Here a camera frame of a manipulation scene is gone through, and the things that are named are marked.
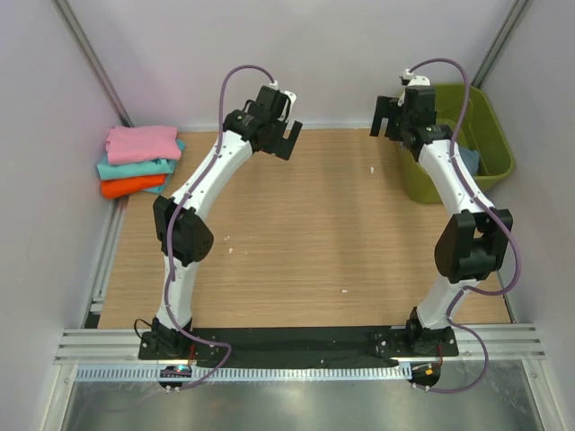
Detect grey-blue t-shirt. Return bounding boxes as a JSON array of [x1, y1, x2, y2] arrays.
[[458, 146, 481, 176]]

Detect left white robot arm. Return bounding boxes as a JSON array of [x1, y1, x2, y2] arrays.
[[138, 84, 302, 360]]

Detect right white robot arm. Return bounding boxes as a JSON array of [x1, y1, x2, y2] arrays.
[[370, 84, 513, 356]]

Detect green plastic basket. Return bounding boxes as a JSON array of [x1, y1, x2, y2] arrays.
[[394, 84, 515, 204]]

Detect pink folded t-shirt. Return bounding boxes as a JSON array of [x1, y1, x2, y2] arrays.
[[105, 126, 181, 165]]

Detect turquoise folded t-shirt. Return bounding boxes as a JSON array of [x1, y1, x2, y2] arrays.
[[96, 139, 185, 180]]

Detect orange folded t-shirt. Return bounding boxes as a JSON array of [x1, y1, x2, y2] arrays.
[[101, 174, 168, 199]]

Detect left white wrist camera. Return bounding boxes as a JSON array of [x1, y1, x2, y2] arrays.
[[268, 81, 296, 122]]

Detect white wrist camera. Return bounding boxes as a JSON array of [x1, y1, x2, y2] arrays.
[[400, 69, 431, 92], [268, 81, 296, 122]]

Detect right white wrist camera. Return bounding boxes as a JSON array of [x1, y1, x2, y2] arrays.
[[400, 69, 431, 92]]

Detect right corner aluminium post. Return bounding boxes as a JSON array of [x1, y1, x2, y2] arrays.
[[472, 0, 533, 88]]

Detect corner aluminium post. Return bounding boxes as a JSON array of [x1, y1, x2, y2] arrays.
[[472, 0, 533, 88], [53, 0, 134, 127]]

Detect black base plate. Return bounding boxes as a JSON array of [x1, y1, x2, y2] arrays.
[[138, 326, 459, 369]]

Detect left corner aluminium post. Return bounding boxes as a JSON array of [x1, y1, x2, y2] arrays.
[[53, 0, 134, 127]]

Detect front aluminium rail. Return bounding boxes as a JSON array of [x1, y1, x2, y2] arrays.
[[54, 324, 546, 365]]

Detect aluminium rail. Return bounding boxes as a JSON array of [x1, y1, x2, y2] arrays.
[[54, 324, 546, 365], [81, 198, 128, 329]]

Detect left aluminium rail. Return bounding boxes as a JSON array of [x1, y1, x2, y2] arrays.
[[81, 198, 128, 329]]

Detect white slotted cable duct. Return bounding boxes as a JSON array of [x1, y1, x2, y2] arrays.
[[75, 363, 411, 383]]

